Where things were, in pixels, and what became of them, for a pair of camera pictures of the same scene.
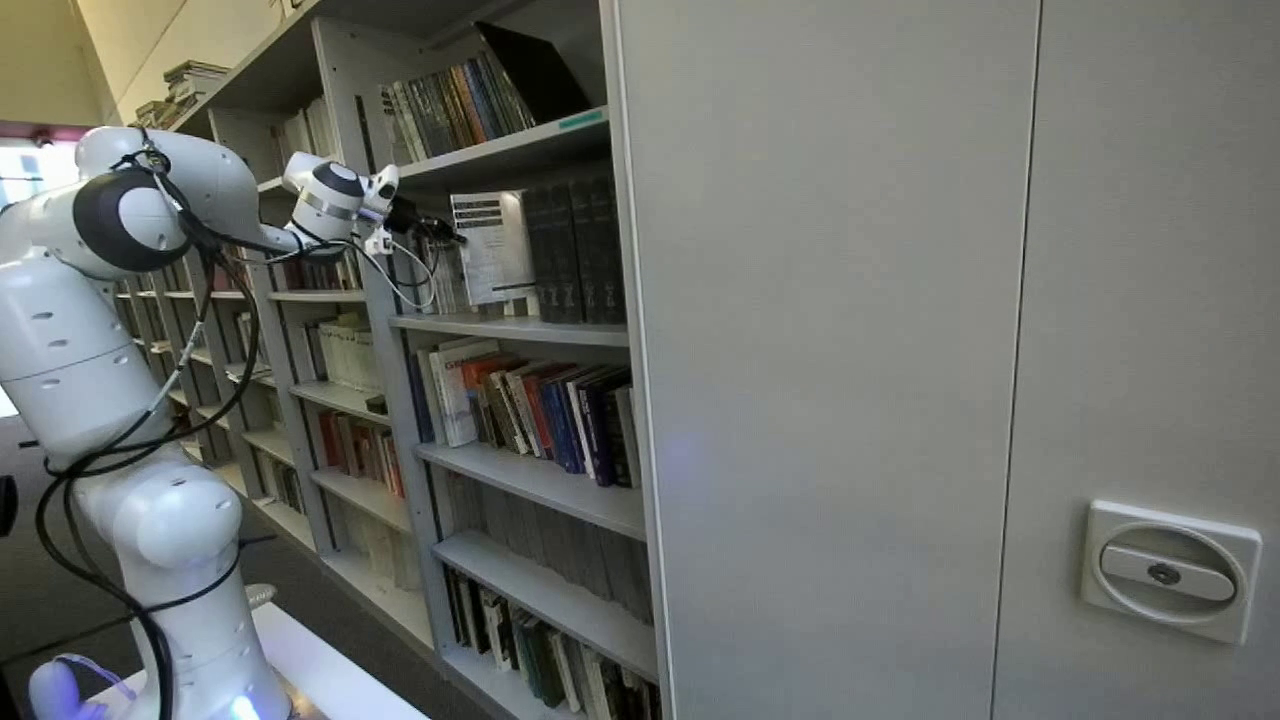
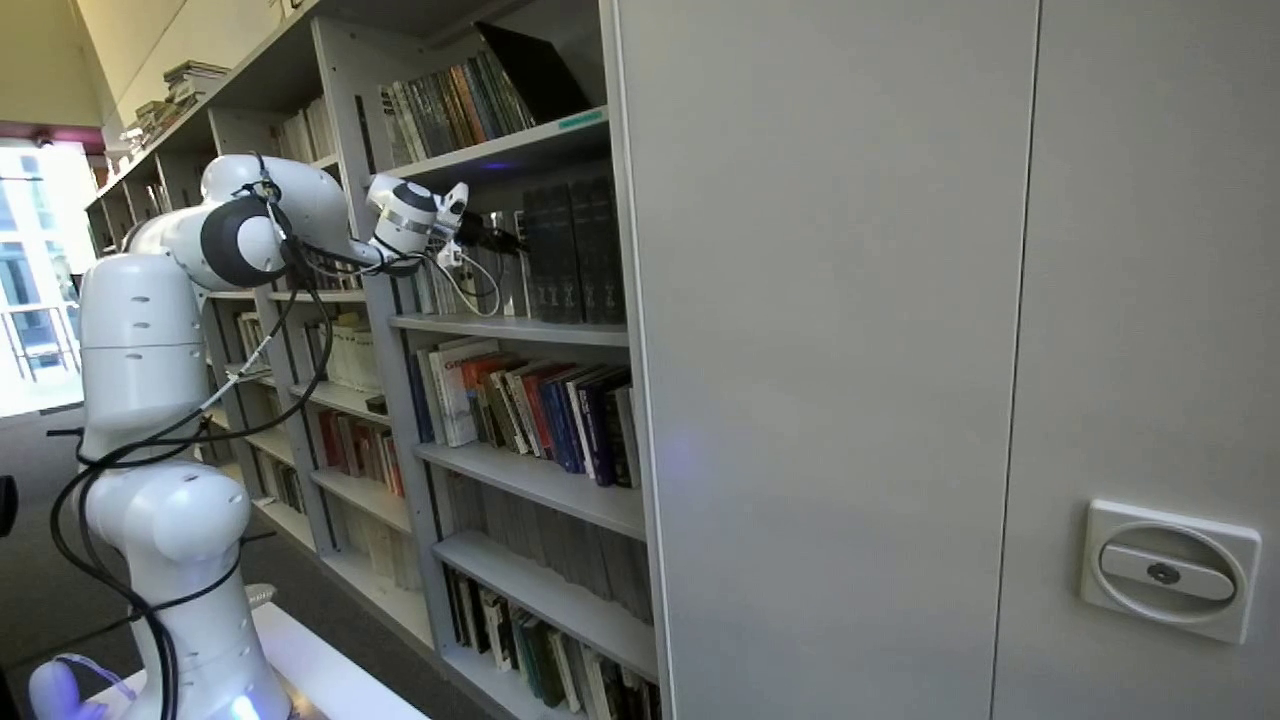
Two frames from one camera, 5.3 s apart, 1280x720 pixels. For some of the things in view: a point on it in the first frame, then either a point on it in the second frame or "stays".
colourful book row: (582, 421) stays
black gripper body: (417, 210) to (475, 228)
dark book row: (576, 252) stays
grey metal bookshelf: (512, 350) stays
